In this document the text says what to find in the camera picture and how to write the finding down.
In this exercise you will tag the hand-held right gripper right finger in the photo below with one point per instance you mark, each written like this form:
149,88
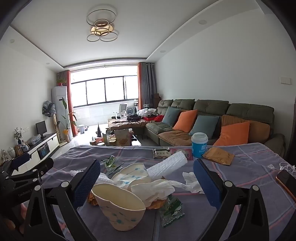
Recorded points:
208,183

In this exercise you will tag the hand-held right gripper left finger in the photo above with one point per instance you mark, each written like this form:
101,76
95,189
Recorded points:
87,183

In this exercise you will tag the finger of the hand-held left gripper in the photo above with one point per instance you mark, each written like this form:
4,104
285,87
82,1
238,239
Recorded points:
22,160
44,165

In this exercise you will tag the brown packet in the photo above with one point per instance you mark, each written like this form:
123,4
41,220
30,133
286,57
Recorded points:
218,156

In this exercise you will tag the crushed cream paper cup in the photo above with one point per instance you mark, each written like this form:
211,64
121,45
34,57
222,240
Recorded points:
115,208

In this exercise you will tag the green clear plastic wrapper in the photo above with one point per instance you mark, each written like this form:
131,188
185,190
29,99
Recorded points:
172,208
110,162

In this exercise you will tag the white foam net sleeve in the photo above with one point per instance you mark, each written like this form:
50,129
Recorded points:
168,163

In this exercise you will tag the blue white porcelain bowl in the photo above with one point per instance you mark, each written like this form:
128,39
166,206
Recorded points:
25,146

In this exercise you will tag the white ceramic jar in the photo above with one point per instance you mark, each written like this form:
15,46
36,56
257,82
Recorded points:
11,151

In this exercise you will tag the white tissue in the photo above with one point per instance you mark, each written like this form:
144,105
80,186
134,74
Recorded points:
152,188
192,183

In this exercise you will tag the white paper towel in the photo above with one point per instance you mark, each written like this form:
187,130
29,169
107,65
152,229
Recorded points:
105,179

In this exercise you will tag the glass ship model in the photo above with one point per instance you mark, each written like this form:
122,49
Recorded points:
4,155

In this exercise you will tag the white TV cabinet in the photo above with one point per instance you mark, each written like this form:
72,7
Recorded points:
52,142

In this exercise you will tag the blue vase with branches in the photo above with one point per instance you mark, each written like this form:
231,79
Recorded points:
18,135

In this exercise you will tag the clear plastic bag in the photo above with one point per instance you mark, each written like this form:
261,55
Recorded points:
35,139

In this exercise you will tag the red packet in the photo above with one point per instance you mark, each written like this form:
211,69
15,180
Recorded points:
189,156

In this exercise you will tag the purple striped tablecloth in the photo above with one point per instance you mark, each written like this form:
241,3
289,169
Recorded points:
242,171

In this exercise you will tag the black monitor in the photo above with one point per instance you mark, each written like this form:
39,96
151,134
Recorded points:
41,128

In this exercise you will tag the blue cup with white lid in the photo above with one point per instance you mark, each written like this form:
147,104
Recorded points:
199,146

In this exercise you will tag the flattened cream paper cup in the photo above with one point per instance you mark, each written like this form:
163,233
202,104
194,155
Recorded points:
131,173

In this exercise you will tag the tall leafy potted plant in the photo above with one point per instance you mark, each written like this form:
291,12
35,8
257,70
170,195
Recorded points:
67,120

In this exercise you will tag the small white bin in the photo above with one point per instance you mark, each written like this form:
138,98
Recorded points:
81,128

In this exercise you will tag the orange cushion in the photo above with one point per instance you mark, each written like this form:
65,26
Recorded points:
185,120
232,134

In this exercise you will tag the white snack packet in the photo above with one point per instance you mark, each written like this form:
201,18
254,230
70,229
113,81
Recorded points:
161,153

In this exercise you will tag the brown seat cover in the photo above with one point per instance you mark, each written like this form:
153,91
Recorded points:
175,136

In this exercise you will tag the blue-grey cushion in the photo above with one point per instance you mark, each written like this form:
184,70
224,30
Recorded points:
170,115
203,126

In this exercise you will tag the covered standing fan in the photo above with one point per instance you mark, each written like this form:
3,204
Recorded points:
48,109

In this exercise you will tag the beige paper bag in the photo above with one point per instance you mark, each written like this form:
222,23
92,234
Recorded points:
121,136

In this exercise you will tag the white standing air conditioner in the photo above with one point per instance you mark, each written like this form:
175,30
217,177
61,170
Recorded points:
59,104

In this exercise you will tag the dark coffee table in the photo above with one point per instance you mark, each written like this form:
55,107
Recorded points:
136,139

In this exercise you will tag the orange grey curtain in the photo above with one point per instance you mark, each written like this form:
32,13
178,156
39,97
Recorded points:
144,85
69,104

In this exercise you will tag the brown cushion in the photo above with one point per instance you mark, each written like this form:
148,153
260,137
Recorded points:
257,129

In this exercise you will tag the black smartphone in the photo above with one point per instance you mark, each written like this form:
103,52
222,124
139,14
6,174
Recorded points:
286,183

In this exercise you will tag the white chair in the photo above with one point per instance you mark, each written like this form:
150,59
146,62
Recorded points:
122,110

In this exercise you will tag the green sofa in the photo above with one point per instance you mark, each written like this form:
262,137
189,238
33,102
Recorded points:
249,110

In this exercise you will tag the washing machine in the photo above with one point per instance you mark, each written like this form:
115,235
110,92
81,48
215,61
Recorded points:
131,110

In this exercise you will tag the small potted plant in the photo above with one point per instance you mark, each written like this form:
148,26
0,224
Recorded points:
60,81

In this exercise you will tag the pile of white clothes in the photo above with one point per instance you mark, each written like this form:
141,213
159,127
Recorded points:
148,112

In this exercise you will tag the large window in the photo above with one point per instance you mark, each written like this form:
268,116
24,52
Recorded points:
104,89

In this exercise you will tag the dark wooden cabinet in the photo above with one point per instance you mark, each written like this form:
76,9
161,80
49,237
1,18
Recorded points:
156,98

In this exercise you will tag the wooden picture frame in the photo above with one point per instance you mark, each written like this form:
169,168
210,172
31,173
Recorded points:
18,150

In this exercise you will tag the white wall switch panel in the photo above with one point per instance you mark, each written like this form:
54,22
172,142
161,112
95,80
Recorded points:
285,80

